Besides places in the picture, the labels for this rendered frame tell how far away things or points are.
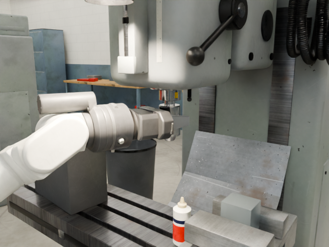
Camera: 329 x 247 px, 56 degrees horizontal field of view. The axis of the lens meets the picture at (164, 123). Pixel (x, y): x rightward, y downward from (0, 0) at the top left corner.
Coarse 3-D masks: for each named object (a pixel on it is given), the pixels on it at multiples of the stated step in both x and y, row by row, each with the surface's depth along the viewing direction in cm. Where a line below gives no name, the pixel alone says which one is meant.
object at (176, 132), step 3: (171, 111) 64; (174, 111) 64; (177, 111) 64; (180, 111) 65; (171, 114) 64; (174, 114) 64; (177, 114) 64; (180, 114) 66; (174, 129) 65; (177, 129) 65; (174, 132) 65; (177, 132) 65; (171, 135) 65; (174, 135) 65; (177, 135) 65
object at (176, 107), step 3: (159, 105) 65; (162, 105) 65; (165, 105) 65; (168, 105) 65; (171, 105) 65; (174, 105) 65; (177, 105) 65; (180, 105) 66; (159, 108) 65; (162, 108) 64; (165, 108) 64; (168, 108) 63; (171, 108) 63; (174, 108) 64; (177, 108) 64; (180, 108) 65
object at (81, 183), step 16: (80, 160) 80; (96, 160) 84; (48, 176) 87; (64, 176) 80; (80, 176) 81; (96, 176) 85; (48, 192) 89; (64, 192) 81; (80, 192) 82; (96, 192) 86; (64, 208) 83; (80, 208) 83
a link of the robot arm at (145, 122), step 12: (108, 108) 56; (120, 108) 57; (144, 108) 64; (156, 108) 64; (120, 120) 56; (132, 120) 57; (144, 120) 58; (156, 120) 59; (168, 120) 59; (120, 132) 55; (132, 132) 57; (144, 132) 58; (156, 132) 60; (168, 132) 59; (120, 144) 57
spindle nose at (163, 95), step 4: (160, 92) 64; (164, 92) 63; (168, 92) 63; (172, 92) 63; (180, 92) 64; (160, 96) 64; (164, 96) 63; (168, 96) 63; (172, 96) 63; (180, 96) 64; (164, 100) 63; (168, 100) 63; (172, 100) 63; (176, 100) 64
